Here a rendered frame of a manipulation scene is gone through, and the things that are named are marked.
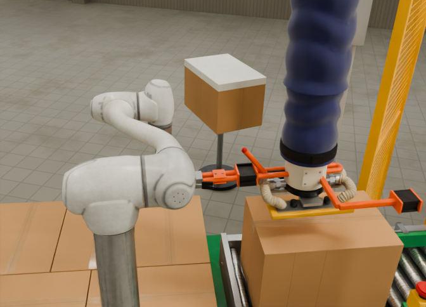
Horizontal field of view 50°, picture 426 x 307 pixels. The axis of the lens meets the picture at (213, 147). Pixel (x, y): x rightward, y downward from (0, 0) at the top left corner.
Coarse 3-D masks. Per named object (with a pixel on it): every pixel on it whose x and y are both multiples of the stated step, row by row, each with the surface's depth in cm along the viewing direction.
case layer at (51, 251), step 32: (0, 224) 256; (32, 224) 257; (64, 224) 258; (160, 224) 260; (192, 224) 261; (0, 256) 234; (32, 256) 234; (64, 256) 235; (160, 256) 238; (192, 256) 238; (0, 288) 215; (32, 288) 216; (64, 288) 217; (96, 288) 217; (160, 288) 219; (192, 288) 219
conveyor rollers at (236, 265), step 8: (232, 248) 244; (408, 248) 251; (424, 248) 251; (232, 256) 239; (416, 256) 244; (400, 264) 242; (408, 264) 238; (416, 264) 243; (424, 264) 239; (240, 272) 229; (408, 272) 235; (416, 272) 234; (424, 272) 236; (240, 280) 224; (400, 280) 228; (416, 280) 229; (240, 288) 220; (400, 288) 225; (408, 288) 223; (240, 296) 216; (392, 296) 218; (248, 304) 212; (392, 304) 216; (400, 304) 214
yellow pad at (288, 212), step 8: (288, 200) 189; (296, 200) 184; (328, 200) 184; (272, 208) 184; (288, 208) 183; (296, 208) 183; (304, 208) 183; (312, 208) 183; (320, 208) 183; (328, 208) 184; (272, 216) 180; (280, 216) 180; (288, 216) 181; (296, 216) 181; (304, 216) 182
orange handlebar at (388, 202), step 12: (276, 168) 188; (336, 168) 188; (204, 180) 181; (216, 180) 182; (228, 180) 182; (324, 180) 180; (336, 204) 166; (348, 204) 166; (360, 204) 166; (372, 204) 167; (384, 204) 168
